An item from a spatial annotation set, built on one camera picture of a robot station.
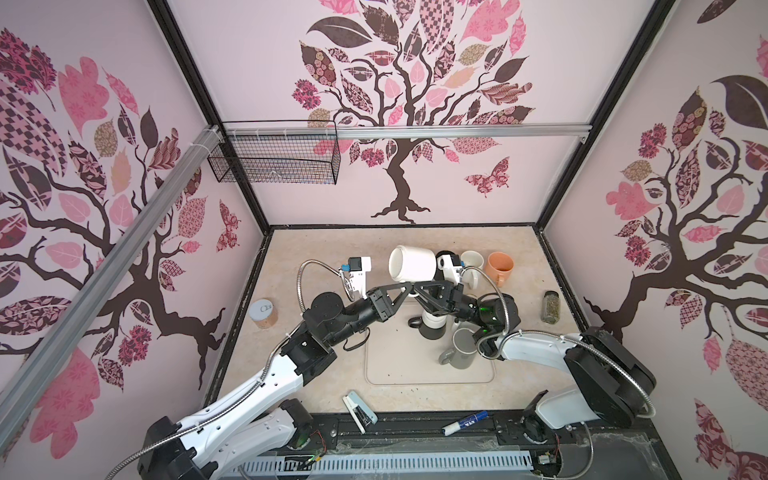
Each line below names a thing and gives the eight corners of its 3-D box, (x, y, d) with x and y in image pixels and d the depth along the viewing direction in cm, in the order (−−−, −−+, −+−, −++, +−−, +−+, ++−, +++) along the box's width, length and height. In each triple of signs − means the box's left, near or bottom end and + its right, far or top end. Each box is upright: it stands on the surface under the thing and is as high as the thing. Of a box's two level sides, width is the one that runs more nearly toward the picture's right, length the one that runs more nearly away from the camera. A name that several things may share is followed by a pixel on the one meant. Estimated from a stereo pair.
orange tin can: (253, 329, 94) (245, 319, 89) (259, 308, 99) (252, 298, 94) (274, 329, 94) (267, 319, 89) (280, 308, 99) (273, 298, 94)
